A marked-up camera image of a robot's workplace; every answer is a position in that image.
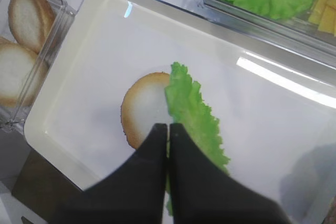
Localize bun half on tray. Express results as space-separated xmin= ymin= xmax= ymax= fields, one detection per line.
xmin=121 ymin=72 xmax=173 ymax=149

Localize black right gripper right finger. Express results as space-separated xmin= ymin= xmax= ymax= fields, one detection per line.
xmin=169 ymin=123 xmax=290 ymax=223

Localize white metal tray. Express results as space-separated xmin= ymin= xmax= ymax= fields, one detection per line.
xmin=24 ymin=0 xmax=335 ymax=223

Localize bun half back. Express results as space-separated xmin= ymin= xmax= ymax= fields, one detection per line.
xmin=8 ymin=0 xmax=56 ymax=54

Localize clear lettuce and cheese container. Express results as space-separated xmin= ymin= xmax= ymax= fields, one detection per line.
xmin=195 ymin=0 xmax=335 ymax=67

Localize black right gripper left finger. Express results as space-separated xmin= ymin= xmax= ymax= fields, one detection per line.
xmin=56 ymin=124 xmax=167 ymax=223

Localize yellow cheese slices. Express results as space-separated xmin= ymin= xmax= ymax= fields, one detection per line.
xmin=308 ymin=0 xmax=335 ymax=37

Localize green lettuce leaf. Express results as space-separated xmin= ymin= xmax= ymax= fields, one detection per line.
xmin=164 ymin=61 xmax=231 ymax=217

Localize bun half front right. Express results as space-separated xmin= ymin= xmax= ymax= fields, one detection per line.
xmin=1 ymin=42 xmax=38 ymax=107

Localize clear bun container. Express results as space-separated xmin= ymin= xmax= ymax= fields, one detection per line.
xmin=1 ymin=0 xmax=76 ymax=133

